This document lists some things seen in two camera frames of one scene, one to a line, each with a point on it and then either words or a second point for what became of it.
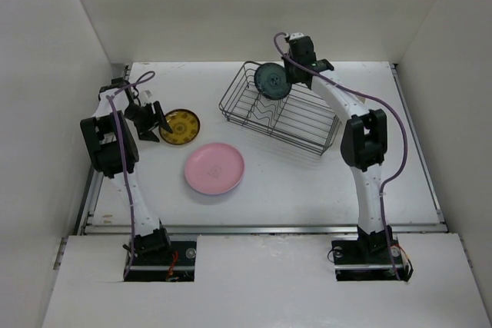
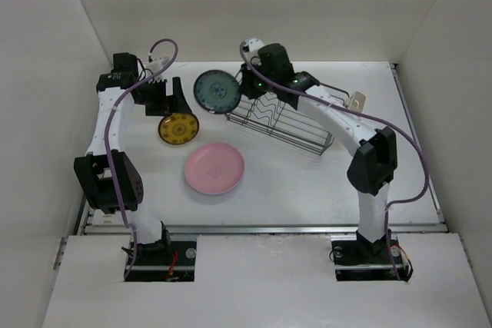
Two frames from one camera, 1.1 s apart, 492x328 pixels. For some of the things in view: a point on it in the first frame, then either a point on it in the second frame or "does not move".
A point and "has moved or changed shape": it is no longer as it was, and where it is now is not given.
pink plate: x=214 y=168 does not move
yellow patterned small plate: x=184 y=127 does not move
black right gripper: x=286 y=64 → x=247 y=87
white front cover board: x=260 y=281 does not move
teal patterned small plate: x=270 y=81 has moved or changed shape
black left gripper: x=152 y=121 → x=167 y=104
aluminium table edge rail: x=260 y=230 does not move
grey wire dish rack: x=298 y=117 does not move
